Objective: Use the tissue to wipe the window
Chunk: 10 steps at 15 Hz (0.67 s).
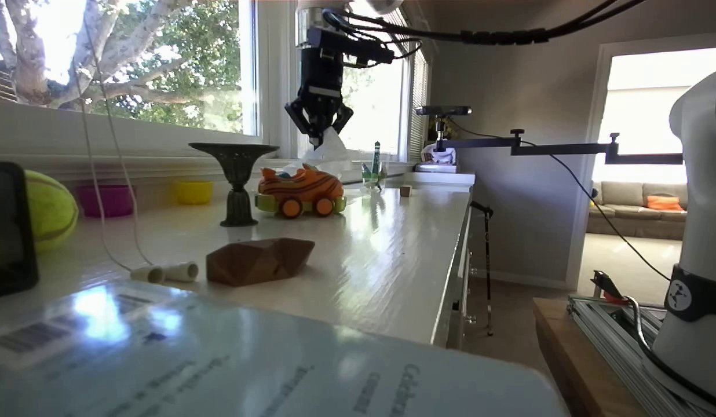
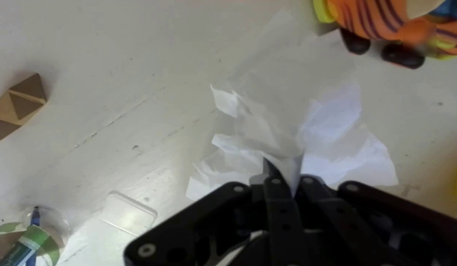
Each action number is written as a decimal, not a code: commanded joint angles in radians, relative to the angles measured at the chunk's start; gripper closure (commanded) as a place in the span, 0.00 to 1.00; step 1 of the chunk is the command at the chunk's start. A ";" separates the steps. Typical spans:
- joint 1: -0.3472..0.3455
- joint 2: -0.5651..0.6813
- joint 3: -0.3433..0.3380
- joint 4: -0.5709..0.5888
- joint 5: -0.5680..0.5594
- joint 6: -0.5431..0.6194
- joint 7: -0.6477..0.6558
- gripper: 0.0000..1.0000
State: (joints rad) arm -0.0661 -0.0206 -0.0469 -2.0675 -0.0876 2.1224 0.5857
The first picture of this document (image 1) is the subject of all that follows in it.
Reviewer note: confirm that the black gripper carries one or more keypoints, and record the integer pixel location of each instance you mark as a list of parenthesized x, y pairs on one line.
[(326, 72)]

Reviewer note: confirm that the white tissue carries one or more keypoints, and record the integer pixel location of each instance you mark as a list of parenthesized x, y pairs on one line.
[(334, 156)]

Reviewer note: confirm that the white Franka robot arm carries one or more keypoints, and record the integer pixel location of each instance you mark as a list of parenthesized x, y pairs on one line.
[(705, 233)]

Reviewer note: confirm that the narrow white framed window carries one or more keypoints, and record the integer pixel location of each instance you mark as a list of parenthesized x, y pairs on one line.
[(376, 100)]

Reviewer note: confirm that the large white framed window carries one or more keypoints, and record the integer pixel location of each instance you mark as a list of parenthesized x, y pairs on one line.
[(248, 76)]

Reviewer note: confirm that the dark blue marker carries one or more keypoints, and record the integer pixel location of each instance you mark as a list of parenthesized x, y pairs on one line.
[(376, 152)]

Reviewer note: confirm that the orange toy car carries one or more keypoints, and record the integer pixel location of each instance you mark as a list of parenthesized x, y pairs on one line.
[(303, 188)]

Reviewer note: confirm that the small brown cardboard piece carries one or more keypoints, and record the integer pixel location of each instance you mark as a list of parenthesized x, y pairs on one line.
[(406, 190)]

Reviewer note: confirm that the white flat stack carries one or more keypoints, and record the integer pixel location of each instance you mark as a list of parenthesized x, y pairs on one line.
[(451, 178)]

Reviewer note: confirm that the yellow bowl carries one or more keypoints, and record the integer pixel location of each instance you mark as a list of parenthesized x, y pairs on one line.
[(194, 192)]

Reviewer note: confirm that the brown wooden block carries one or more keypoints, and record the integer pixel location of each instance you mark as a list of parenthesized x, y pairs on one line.
[(256, 259)]

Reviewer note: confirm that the black walking stick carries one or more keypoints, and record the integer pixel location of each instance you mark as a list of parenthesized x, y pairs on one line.
[(487, 263)]

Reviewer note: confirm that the pink bowl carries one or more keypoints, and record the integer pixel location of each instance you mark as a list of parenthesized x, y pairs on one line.
[(115, 199)]

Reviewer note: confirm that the laminated paper sheet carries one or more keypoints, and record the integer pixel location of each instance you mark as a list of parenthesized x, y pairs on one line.
[(219, 363)]

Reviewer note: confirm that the green ball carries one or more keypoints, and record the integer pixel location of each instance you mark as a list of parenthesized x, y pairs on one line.
[(53, 210)]

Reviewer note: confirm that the tree outside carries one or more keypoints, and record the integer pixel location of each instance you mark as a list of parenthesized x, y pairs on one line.
[(34, 48)]

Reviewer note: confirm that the grey sofa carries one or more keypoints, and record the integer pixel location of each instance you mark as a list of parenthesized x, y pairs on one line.
[(625, 192)]

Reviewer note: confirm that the wooden platform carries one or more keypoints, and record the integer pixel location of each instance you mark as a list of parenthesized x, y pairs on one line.
[(574, 363)]

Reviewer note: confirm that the orange pillow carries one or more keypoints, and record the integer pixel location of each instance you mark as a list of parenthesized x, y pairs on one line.
[(666, 203)]

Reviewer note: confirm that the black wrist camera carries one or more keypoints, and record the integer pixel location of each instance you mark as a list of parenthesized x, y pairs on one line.
[(370, 52)]

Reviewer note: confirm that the black stereo camera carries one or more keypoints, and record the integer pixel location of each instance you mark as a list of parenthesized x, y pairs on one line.
[(445, 109)]

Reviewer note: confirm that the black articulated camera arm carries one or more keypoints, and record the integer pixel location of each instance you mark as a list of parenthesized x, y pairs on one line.
[(561, 147)]

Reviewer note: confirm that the white doorway frame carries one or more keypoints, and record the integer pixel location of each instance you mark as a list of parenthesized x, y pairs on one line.
[(600, 117)]

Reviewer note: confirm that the aluminium rail frame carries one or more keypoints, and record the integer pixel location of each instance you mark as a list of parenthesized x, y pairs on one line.
[(613, 339)]

